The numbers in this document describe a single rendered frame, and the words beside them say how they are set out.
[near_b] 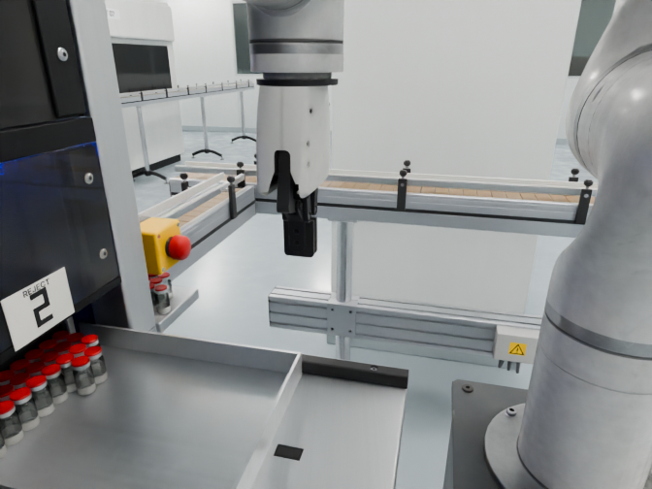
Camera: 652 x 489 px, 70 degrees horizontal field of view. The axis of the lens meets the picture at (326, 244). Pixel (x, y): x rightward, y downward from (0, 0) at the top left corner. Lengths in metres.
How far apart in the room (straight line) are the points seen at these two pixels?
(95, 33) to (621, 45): 0.56
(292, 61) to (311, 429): 0.39
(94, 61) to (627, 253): 0.59
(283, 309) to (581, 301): 1.21
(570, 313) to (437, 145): 1.48
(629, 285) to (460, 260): 1.62
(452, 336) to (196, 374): 0.99
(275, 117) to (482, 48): 1.51
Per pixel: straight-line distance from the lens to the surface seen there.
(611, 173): 0.37
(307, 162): 0.41
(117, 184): 0.68
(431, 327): 1.49
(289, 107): 0.41
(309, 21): 0.41
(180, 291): 0.89
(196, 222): 1.09
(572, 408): 0.50
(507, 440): 0.61
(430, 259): 2.03
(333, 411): 0.59
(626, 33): 0.49
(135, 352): 0.74
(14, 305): 0.58
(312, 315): 1.54
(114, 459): 0.58
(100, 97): 0.66
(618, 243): 0.40
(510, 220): 1.33
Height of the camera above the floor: 1.27
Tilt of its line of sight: 22 degrees down
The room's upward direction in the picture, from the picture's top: straight up
